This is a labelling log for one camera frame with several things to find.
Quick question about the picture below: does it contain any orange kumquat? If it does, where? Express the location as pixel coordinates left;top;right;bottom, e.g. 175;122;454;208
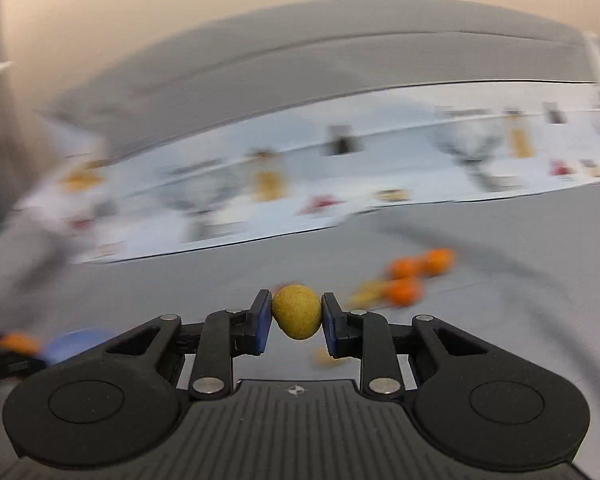
387;256;425;281
422;248;456;276

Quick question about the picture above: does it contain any orange kumquat right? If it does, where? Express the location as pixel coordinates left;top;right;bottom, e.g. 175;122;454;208
422;248;456;276

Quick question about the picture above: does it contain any blue plastic plate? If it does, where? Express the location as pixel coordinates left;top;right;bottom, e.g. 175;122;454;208
41;328;114;366

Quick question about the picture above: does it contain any yellow-green round fruit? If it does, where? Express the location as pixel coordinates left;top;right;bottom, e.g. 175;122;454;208
272;284;322;340

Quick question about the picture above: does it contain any orange kumquat left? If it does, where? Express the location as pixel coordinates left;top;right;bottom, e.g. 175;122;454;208
387;256;425;281

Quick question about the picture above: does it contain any grey bed sheet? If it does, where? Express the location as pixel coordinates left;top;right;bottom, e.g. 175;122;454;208
0;183;600;479

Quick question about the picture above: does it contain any orange in plate front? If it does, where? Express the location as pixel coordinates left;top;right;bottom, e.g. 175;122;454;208
385;278;424;308

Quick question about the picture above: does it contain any printed white quilt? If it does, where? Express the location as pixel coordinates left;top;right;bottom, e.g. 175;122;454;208
21;81;600;262

